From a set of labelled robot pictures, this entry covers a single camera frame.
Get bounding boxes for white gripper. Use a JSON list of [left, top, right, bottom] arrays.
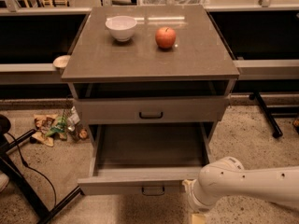
[[182, 179, 212, 224]]

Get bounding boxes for grey drawer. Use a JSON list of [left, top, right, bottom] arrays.
[[74, 97, 228, 124], [78, 122, 213, 196]]

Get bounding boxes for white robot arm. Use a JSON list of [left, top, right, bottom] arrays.
[[182, 157, 299, 224]]

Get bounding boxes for grey drawer cabinet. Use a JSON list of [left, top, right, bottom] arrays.
[[61, 5, 241, 147]]

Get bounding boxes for black stand leg right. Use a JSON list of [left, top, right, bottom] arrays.
[[249, 91, 299, 139]]

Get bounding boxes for clear plastic bottle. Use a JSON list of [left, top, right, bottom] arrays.
[[67, 123, 81, 142]]

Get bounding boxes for snack bags pile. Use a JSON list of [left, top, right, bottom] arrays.
[[32, 114, 67, 147]]

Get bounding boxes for red apple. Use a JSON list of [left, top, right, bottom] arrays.
[[155, 27, 176, 49]]

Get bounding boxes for black stand legs left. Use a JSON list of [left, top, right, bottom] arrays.
[[0, 115, 83, 224]]

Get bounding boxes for white bowl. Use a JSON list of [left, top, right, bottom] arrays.
[[106, 16, 137, 42]]

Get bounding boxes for small round dish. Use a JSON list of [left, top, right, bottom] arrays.
[[53, 55, 70, 69]]

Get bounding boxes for black cable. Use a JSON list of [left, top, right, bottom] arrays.
[[6, 132, 58, 207]]

